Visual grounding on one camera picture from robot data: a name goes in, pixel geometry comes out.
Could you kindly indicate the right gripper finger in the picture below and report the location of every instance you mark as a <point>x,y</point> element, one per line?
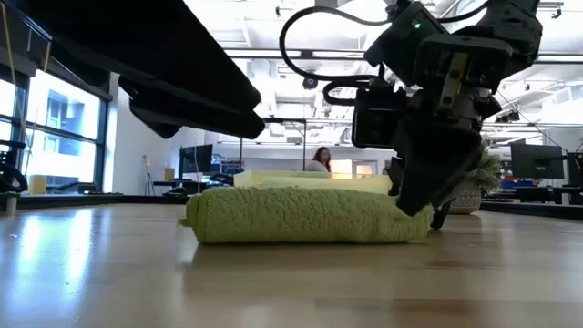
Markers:
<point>432,173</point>
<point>439,218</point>

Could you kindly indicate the black gantry frame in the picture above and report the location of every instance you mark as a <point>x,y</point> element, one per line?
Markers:
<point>291,120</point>

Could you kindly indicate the black computer monitor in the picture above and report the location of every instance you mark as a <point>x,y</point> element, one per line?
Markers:
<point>536,160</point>
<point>196,158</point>
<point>575,168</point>

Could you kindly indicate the green artificial potted plant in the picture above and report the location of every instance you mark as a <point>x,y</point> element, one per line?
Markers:
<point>478,177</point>

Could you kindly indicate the yellow translucent plastic basket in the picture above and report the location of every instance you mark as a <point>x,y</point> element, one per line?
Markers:
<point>319,182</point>

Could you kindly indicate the person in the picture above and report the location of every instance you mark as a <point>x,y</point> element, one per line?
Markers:
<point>321,159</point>

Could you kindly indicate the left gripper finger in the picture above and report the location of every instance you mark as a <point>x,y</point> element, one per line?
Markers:
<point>159,54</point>
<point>196,120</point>

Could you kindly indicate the black office chair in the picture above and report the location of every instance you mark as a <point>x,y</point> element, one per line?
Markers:
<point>9,175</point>

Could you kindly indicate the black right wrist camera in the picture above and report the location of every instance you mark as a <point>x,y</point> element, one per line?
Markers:
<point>375,118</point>

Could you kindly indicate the small grey post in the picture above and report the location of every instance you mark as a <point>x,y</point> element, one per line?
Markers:
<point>11,205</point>

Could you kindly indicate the long fluorescent light strip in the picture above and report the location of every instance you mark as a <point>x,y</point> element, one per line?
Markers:
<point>282,53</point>

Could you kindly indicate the yellow bin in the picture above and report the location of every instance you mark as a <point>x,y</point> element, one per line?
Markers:
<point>37,184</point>

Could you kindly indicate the lime green microfiber towel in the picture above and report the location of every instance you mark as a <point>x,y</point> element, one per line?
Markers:
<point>296,216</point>

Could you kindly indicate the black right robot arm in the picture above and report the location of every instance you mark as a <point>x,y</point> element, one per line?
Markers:
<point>501,23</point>

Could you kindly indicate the large glass window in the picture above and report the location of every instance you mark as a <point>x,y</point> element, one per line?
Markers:
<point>68,150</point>

